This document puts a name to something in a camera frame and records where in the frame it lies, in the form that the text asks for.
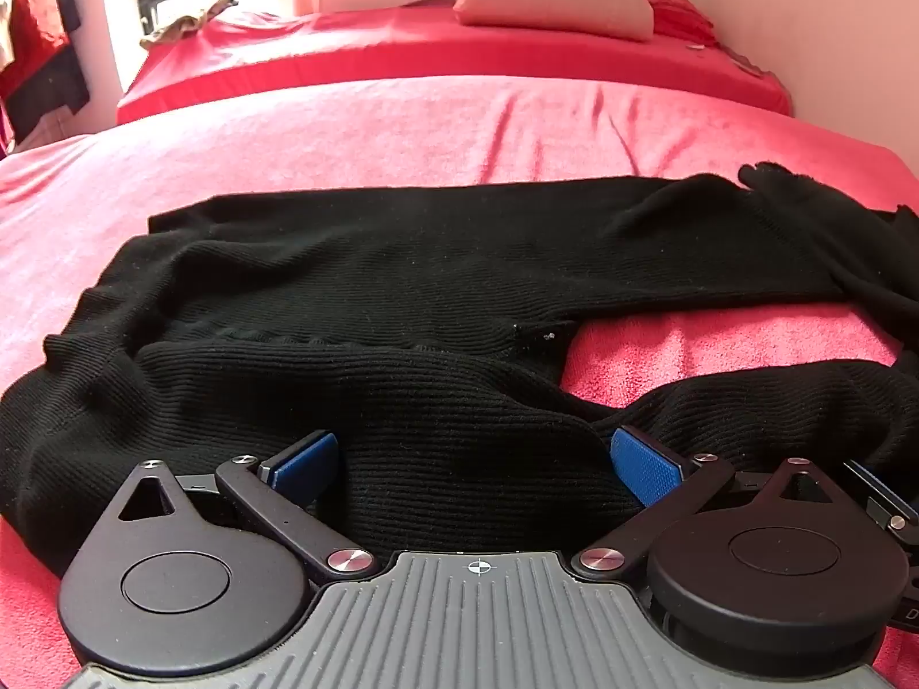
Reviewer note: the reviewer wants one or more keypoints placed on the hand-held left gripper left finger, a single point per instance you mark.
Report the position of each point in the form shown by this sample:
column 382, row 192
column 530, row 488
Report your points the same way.
column 307, row 462

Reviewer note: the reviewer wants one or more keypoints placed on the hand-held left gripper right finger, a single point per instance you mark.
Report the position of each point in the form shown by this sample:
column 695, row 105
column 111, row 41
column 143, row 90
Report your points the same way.
column 645, row 471

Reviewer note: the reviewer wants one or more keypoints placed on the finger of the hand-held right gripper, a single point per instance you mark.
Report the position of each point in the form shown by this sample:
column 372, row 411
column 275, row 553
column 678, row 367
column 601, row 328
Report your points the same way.
column 887, row 499

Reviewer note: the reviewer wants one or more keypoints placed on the black ribbed pants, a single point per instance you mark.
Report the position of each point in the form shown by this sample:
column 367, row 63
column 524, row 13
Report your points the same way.
column 373, row 344

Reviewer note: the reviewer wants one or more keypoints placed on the pink blanket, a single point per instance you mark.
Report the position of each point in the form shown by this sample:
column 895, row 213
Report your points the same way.
column 402, row 129

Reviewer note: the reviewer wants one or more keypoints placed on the red bed sheet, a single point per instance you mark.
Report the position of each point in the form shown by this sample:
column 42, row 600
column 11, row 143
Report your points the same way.
column 431, row 43

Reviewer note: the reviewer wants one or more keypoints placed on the brown patterned cloth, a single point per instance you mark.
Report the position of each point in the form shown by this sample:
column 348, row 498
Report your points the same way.
column 183, row 25

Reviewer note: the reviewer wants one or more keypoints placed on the red ruffled cushion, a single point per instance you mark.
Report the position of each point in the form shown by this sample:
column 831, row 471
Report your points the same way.
column 678, row 14

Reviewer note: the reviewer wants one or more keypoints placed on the red and black hanging garment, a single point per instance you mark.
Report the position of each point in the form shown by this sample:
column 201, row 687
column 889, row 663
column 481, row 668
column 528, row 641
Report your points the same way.
column 39, row 50

